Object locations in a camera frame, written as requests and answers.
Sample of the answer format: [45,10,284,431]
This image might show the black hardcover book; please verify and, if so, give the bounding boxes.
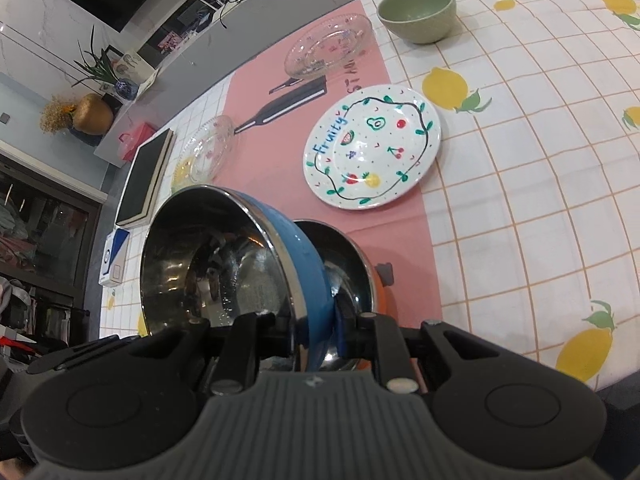
[115,127,177,227]

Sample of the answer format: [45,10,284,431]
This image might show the white printed canister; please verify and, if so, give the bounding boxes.
[112,49,160,96]

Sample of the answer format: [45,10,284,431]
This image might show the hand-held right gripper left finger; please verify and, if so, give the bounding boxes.
[120,311,281,397]

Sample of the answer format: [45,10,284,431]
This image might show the lemon-print checked tablecloth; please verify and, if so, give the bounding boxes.
[98,0,640,392]

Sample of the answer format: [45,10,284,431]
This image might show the red plastic basket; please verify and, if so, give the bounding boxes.
[116,121,160,163]

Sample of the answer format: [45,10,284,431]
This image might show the green ceramic bowl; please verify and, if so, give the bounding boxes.
[376,0,457,44]

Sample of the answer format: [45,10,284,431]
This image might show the gold round vase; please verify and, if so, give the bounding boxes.
[72,93,115,136]

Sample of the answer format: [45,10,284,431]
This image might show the dark glass sliding door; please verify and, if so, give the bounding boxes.
[0,155,108,351]

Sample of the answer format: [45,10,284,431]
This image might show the pink bottle-print placemat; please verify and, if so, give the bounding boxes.
[220,0,443,393]

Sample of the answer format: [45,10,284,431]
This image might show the clear glass plate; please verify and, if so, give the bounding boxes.
[284,14,375,81]
[175,115,237,187]

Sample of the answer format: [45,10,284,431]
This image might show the blue and white box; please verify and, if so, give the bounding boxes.
[98,228,131,288]

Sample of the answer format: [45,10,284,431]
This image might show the blue steel bowl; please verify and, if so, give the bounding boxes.
[139,185,333,376]

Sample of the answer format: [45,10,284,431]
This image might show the orange steel bowl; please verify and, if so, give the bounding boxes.
[292,219,396,373]

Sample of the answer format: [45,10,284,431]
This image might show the white fruit-print plate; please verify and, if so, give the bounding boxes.
[302,84,443,210]

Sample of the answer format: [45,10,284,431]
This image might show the white router with antennas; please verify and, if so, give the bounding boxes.
[197,0,242,26]

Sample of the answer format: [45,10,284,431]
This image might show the dried yellow flowers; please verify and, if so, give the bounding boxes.
[40,94,78,135]

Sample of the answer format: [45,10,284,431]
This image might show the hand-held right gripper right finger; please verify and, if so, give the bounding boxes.
[335,294,482,395]

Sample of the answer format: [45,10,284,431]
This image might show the green plant in blue vase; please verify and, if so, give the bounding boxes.
[71,25,140,100]

